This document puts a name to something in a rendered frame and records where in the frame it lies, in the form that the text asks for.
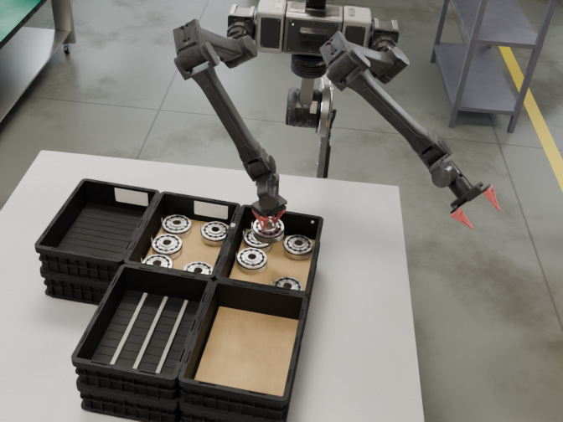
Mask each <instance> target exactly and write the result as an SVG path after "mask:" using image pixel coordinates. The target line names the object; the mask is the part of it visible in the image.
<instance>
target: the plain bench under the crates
mask: <svg viewBox="0 0 563 422"><path fill-rule="evenodd" d="M279 176H280V182H279V195H280V196H282V197H283V198H284V199H285V200H287V204H284V205H286V206H287V210H286V211H291V212H296V213H301V214H311V215H316V216H320V217H322V218H323V230H322V234H321V239H320V250H319V254H318V262H317V269H316V274H315V278H314V282H313V287H312V294H311V299H310V303H309V308H308V312H307V320H306V325H305V329H304V333H303V338H302V343H301V350H300V355H299V359H298V364H297V371H296V376H295V380H294V384H293V389H292V397H291V402H290V406H289V410H288V415H287V422H424V414H423V407H422V399H421V385H420V377H419V368H418V361H417V353H416V339H415V331H414V322H413V315H412V307H411V293H410V285H409V277H408V269H407V261H406V253H405V239H404V231H403V223H402V215H401V207H400V193H399V187H398V186H390V185H382V184H373V183H357V182H349V181H340V180H332V179H323V178H308V177H299V176H291V175H282V174H279ZM83 178H89V179H95V180H101V181H106V182H111V183H120V184H126V185H131V186H137V187H142V188H151V189H157V190H158V191H159V192H163V191H167V192H173V193H182V194H187V195H193V196H198V197H203V198H213V199H218V200H224V201H229V202H234V203H239V204H240V206H242V205H243V204H249V205H251V204H252V203H254V202H255V201H257V200H259V198H258V197H257V194H256V192H257V186H256V182H252V180H251V178H250V177H249V175H248V174H247V172H246V171H241V170H233V169H224V168H216V167H200V166H191V165H183V164H174V163H166V162H150V161H142V160H133V159H125V158H116V157H100V156H92V155H84V154H75V153H67V152H51V151H41V152H40V153H39V155H38V156H37V157H36V159H35V160H34V162H33V164H32V165H31V167H30V168H29V170H28V171H27V172H26V174H25V175H24V177H23V179H22V180H21V182H20V183H19V185H18V186H17V187H16V189H15V190H14V192H13V194H12V195H11V197H10V198H9V200H8V201H7V202H6V204H5V205H4V207H3V209H2V210H1V212H0V422H144V421H140V420H135V419H128V418H123V417H119V416H115V415H109V414H102V413H97V412H93V411H89V410H84V409H82V408H81V406H80V404H81V402H82V400H83V399H81V398H80V392H79V391H78V390H77V388H76V379H77V378H78V376H79V375H77V374H76V373H75V369H76V367H74V366H73V365H72V362H71V355H72V353H73V351H74V350H75V348H76V346H77V344H78V342H79V340H80V339H81V337H82V335H83V333H84V331H85V329H86V328H87V326H88V324H89V322H90V320H91V318H92V317H93V315H94V313H95V312H96V309H97V307H98V306H99V305H96V304H91V303H87V302H82V301H73V300H69V299H64V298H59V297H54V296H47V295H45V293H44V292H45V290H46V288H47V286H46V285H45V284H44V280H45V278H43V277H41V275H40V271H39V268H40V266H41V265H42V261H39V256H40V254H38V253H37V252H36V251H35V248H34V244H35V242H36V241H37V240H38V238H39V237H40V235H41V234H42V233H43V232H44V230H45V229H46V228H47V226H48V225H49V223H50V222H51V220H52V219H53V218H54V216H55V215H56V214H57V213H58V211H59V210H60V208H61V207H62V205H63V204H64V203H65V201H66V199H67V198H68V197H69V196H70V195H71V193H72V192H73V190H74V189H75V187H76V186H77V185H78V183H79V182H80V180H81V179H83Z"/></svg>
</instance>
